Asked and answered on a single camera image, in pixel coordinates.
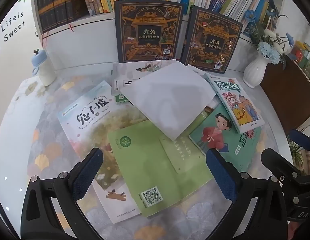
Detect white building illustration book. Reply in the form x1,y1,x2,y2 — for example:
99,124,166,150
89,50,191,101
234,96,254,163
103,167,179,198
195,96,220,124

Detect white yellow edged book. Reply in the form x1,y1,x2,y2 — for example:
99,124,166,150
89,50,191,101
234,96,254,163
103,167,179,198
187,64,208,77

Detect black wall lettering decal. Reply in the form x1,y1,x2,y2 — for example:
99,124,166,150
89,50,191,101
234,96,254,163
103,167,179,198
0,11,26,42

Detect white bottle with blue lid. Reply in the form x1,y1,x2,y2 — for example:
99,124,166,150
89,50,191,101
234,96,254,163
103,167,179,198
32,49,56,86

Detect green edged book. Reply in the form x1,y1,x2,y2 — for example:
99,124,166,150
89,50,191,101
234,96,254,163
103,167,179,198
111,70,131,105

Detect yellow lid glass jar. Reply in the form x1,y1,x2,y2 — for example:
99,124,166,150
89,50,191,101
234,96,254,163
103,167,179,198
291,41,310,62

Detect light green book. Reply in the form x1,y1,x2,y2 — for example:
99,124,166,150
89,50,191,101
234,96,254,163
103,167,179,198
107,119,213,217

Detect blue and white artificial flowers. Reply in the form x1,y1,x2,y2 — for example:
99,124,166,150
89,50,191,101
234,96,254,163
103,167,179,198
241,0,296,65

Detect brown wooden cabinet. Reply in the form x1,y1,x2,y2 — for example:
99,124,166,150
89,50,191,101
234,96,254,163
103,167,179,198
260,55,310,137

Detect cartoon figures cover book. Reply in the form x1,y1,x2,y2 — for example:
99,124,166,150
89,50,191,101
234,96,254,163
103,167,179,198
204,74,266,134

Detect teal girl illustration book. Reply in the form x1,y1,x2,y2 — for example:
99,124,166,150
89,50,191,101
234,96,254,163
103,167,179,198
189,104,263,170

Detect row of dark hardcover volumes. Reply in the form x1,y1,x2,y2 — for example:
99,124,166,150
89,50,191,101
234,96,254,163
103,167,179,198
35,0,89,34

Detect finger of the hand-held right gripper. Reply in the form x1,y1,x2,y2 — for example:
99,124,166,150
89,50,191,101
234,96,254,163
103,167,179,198
261,148,306,188
288,129,310,152

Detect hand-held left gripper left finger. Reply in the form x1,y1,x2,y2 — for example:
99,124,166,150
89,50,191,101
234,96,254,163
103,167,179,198
21,147,104,240

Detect plain white cover book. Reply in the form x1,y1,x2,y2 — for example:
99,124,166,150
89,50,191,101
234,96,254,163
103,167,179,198
119,62,217,141

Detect white pastel landscape cover book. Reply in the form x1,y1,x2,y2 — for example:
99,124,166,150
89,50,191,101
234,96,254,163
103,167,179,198
58,80,143,224

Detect grey lady illustration book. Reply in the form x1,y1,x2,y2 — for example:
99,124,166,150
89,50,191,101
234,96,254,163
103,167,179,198
112,59,177,96

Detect grey ginkgo leaf tablecloth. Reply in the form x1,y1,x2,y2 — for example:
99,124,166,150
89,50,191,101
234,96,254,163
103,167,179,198
0,62,296,240

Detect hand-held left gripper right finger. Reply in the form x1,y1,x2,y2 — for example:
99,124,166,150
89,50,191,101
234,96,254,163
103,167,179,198
206,148,292,240

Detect dark ornate gold cover book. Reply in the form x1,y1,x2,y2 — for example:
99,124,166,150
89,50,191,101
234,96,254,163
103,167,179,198
180,4,243,74
114,0,184,63

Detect white ribbed vase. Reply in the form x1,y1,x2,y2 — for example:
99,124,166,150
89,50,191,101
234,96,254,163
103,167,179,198
243,52,271,88

